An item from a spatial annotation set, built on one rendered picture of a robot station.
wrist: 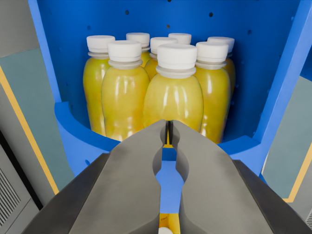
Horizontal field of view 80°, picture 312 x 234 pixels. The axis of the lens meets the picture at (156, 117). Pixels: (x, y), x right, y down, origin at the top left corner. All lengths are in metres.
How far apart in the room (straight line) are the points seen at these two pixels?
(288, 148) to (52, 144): 2.11
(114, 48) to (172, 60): 0.07
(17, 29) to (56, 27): 0.82
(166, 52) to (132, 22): 0.20
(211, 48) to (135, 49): 0.09
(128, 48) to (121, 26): 0.15
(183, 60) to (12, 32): 0.94
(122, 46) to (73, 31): 0.11
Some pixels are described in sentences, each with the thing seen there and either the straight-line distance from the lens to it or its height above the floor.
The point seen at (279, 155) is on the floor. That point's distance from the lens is 2.03.
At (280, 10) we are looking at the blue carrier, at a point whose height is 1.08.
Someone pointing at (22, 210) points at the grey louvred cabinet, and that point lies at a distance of 2.46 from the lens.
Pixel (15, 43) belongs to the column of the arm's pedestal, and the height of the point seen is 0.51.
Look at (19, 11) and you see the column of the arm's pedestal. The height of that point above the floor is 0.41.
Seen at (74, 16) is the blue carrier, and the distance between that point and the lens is 0.31.
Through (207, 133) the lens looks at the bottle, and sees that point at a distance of 0.26.
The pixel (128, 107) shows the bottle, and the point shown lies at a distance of 0.22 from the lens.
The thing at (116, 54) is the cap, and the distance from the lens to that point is 0.22.
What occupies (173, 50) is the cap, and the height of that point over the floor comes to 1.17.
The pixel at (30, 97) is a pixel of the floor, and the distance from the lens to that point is 1.82.
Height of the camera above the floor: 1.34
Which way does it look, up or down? 61 degrees down
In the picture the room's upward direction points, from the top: 174 degrees counter-clockwise
